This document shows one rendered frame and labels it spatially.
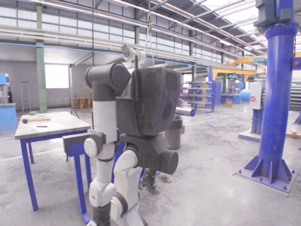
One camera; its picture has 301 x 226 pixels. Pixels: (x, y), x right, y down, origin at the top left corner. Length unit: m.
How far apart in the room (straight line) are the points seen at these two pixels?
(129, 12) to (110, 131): 9.98
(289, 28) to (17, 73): 13.37
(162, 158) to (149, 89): 0.32
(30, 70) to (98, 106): 12.80
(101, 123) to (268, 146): 2.42
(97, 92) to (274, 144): 2.46
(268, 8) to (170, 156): 2.39
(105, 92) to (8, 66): 12.96
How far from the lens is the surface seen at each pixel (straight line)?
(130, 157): 0.80
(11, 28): 8.04
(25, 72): 13.36
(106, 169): 0.70
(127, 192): 0.98
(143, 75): 0.67
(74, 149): 1.57
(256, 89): 4.70
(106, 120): 0.61
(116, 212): 1.06
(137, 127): 0.70
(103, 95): 0.60
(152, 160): 0.75
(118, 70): 0.57
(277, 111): 2.60
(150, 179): 1.16
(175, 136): 3.41
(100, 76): 0.59
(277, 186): 2.71
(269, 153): 2.73
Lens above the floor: 1.28
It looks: 8 degrees down
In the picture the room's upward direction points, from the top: straight up
